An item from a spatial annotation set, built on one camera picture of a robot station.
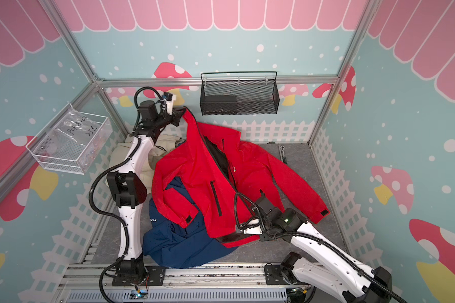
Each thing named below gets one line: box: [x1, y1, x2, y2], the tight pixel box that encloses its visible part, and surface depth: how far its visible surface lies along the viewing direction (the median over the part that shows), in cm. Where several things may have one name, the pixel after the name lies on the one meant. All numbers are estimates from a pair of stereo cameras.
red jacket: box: [152, 108, 330, 249], surface depth 93 cm
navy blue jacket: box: [142, 177, 238, 269], surface depth 79 cm
